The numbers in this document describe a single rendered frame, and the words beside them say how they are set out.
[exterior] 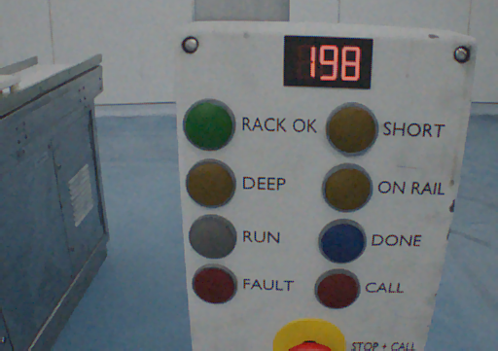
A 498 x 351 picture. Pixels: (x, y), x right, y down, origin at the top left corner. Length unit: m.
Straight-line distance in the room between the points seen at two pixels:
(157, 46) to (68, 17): 0.77
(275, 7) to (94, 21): 3.85
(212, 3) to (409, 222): 0.19
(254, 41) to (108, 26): 3.88
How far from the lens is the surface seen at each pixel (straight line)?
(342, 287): 0.32
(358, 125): 0.27
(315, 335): 0.35
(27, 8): 4.33
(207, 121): 0.28
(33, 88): 1.41
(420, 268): 0.33
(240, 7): 0.33
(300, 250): 0.31
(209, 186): 0.29
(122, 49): 4.14
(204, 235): 0.30
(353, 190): 0.29
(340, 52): 0.27
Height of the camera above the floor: 1.11
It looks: 21 degrees down
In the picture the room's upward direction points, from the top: straight up
